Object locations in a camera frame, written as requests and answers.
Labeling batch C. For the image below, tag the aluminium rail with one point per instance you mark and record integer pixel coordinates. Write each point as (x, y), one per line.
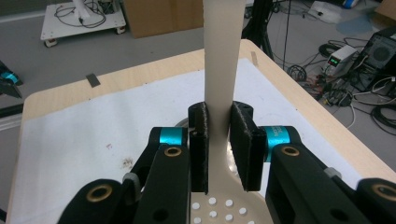
(9, 123)

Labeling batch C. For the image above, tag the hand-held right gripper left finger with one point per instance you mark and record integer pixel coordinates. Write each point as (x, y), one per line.
(199, 149)

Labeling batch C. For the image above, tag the white bench power supply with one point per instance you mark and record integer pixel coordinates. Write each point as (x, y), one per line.
(339, 60)

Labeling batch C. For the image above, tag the plain cardboard box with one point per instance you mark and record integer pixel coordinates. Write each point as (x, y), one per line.
(162, 17)

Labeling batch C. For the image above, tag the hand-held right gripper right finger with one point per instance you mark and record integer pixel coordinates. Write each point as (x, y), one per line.
(249, 149)

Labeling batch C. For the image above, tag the white grid mat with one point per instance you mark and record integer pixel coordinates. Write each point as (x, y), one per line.
(93, 140)

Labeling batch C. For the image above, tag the black computer tower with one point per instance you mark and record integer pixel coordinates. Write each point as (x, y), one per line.
(378, 56)

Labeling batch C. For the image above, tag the strip of tape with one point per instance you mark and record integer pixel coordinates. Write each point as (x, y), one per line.
(254, 58)
(93, 80)

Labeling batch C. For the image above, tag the black metal frame post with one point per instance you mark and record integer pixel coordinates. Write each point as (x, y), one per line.
(258, 25)

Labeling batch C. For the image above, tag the white wheeled platform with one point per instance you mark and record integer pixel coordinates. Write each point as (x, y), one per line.
(81, 25)

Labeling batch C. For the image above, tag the beige slotted spoon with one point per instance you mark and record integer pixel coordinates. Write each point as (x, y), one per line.
(221, 62)

